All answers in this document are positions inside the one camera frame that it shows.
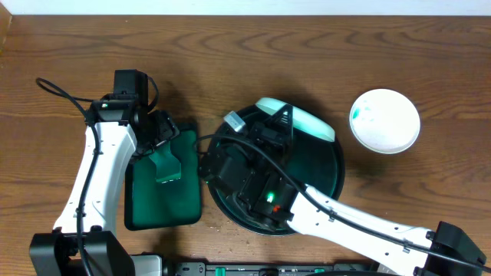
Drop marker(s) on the green rectangular tray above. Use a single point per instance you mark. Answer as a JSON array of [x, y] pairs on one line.
[[149, 204]]

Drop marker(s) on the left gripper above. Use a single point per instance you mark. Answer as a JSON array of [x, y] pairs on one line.
[[162, 134]]

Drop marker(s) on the white plate top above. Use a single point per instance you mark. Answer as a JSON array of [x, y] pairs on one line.
[[384, 121]]

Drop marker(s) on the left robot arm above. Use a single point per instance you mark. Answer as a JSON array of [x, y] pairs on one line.
[[83, 240]]

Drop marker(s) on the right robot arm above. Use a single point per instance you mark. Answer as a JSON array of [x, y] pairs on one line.
[[403, 249]]

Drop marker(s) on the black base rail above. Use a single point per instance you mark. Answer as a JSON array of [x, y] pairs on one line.
[[196, 268]]

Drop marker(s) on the green sponge cloth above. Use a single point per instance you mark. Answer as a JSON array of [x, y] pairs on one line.
[[168, 167]]

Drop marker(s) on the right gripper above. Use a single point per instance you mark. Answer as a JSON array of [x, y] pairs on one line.
[[269, 136]]

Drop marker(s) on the round black tray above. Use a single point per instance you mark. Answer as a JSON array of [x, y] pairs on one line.
[[310, 161]]

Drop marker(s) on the white plate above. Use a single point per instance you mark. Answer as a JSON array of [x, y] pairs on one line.
[[384, 121], [301, 119]]

